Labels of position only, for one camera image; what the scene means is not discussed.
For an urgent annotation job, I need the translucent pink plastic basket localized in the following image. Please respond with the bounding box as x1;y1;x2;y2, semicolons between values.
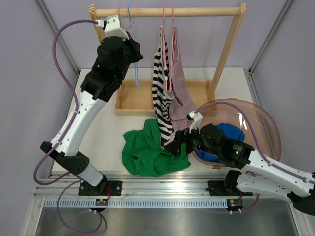
199;98;282;161

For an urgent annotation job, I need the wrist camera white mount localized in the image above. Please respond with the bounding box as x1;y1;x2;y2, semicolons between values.
187;111;203;132
97;14;130;41

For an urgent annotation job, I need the wooden clothes rack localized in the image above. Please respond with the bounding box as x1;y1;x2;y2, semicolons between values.
89;3;246;117

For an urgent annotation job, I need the black white striped tank top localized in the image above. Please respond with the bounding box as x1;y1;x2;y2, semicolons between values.
152;28;174;147

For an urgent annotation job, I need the pink tank top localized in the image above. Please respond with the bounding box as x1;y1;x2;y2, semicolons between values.
169;27;197;132

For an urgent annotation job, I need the blue wire hanger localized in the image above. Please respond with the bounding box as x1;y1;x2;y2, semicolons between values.
127;0;140;89

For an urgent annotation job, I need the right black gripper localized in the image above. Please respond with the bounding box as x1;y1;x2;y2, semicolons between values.
165;121;221;157

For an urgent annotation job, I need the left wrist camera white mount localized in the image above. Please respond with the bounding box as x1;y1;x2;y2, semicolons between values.
97;14;130;41

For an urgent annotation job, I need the pink hanger of striped top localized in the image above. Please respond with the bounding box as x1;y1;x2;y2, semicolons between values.
161;6;172;93

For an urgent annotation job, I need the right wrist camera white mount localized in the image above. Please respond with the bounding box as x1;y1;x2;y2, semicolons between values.
187;111;203;132

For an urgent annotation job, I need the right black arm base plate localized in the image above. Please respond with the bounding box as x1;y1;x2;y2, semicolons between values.
206;180;253;197

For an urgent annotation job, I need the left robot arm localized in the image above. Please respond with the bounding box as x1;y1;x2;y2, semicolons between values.
40;36;143;196

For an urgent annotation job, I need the green tank top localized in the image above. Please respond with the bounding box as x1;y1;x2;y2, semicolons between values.
122;118;191;177

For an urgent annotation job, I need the white slotted cable duct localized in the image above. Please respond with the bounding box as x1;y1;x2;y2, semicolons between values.
44;198;227;208

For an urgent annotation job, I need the blue tank top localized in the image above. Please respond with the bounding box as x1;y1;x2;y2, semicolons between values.
195;122;245;163

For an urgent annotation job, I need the aluminium rail base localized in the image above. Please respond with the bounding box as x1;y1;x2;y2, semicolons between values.
33;171;300;197

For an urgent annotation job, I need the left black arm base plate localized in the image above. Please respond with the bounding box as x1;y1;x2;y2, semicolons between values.
78;180;123;197

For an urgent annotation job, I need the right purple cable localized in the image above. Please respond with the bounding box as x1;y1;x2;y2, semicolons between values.
196;101;315;214

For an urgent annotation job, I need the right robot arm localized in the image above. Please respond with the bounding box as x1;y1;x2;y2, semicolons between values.
164;124;315;215

